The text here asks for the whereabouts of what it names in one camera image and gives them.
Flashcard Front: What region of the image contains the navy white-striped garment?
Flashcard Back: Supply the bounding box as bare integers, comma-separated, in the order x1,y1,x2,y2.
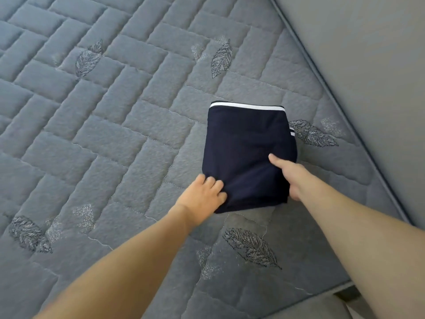
201,100,298,214

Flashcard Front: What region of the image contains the person's left hand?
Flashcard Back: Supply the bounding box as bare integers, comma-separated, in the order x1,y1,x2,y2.
175,173,228,227

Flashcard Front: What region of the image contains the person's right hand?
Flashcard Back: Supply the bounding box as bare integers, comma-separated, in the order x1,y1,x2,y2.
268,153,316,204

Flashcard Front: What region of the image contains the person's right forearm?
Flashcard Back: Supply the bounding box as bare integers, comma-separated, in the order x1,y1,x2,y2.
299,177,425,319

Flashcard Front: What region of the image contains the person's left forearm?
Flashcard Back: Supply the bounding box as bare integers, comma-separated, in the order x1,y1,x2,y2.
33,205,197,319

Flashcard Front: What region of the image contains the gray quilted leaf-pattern mattress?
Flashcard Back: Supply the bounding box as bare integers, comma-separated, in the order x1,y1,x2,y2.
0,0,410,319

